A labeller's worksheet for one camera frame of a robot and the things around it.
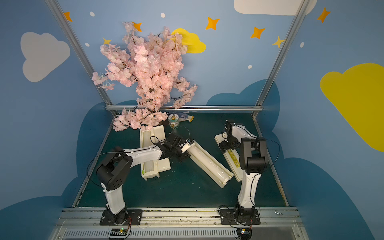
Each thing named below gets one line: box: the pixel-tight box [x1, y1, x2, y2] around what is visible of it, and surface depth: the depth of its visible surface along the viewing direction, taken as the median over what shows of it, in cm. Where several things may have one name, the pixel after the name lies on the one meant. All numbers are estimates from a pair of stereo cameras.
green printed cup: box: [168, 113, 179, 129], surface depth 110 cm
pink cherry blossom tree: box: [92, 22, 198, 132], surface depth 77 cm
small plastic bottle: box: [179, 115, 194, 122], surface depth 121 cm
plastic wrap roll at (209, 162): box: [187, 145, 230, 182], surface depth 90 cm
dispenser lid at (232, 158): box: [214, 134, 244, 182], surface depth 95 cm
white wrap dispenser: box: [188, 139, 234, 189], surface depth 90 cm
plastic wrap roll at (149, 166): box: [144, 160, 155, 173], surface depth 86 cm
